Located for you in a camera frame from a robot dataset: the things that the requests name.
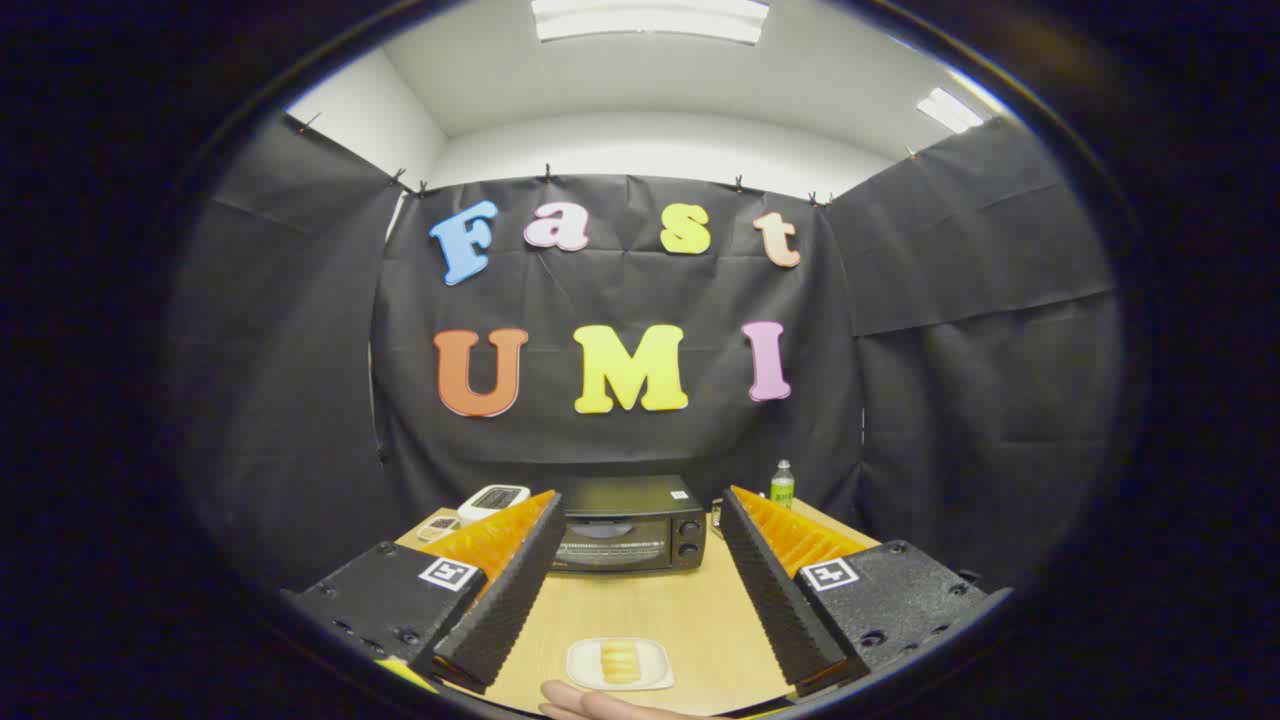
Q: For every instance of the black backdrop cloth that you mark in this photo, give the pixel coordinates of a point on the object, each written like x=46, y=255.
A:
x=930, y=400

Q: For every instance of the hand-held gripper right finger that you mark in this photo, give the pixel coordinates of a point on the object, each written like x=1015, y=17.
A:
x=775, y=600

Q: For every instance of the green drink bottle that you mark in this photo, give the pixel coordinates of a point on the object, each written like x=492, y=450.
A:
x=782, y=488

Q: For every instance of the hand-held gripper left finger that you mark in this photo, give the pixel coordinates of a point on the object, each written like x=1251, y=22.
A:
x=505, y=600

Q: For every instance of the large ceiling light panel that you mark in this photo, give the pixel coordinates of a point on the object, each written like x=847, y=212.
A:
x=650, y=20

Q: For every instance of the golden bread roll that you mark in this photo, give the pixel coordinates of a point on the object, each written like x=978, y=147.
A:
x=619, y=662

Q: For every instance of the small ceiling light panel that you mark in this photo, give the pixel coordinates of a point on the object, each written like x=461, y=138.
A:
x=950, y=110

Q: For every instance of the white rectangular plate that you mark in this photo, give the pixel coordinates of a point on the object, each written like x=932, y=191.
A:
x=655, y=665

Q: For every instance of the black toaster oven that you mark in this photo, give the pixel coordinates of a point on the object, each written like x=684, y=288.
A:
x=630, y=495

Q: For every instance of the white pop-up toaster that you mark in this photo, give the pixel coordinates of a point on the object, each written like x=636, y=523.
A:
x=490, y=497

